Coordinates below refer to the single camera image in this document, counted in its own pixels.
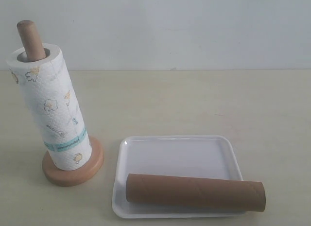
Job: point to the brown cardboard tube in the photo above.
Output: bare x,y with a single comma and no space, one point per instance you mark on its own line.
195,192

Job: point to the patterned paper towel roll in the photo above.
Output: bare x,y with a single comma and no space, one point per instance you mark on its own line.
49,94

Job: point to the wooden paper towel holder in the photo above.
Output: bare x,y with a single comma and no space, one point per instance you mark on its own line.
34,49

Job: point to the white plastic tray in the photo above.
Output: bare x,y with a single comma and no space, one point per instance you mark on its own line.
207,156

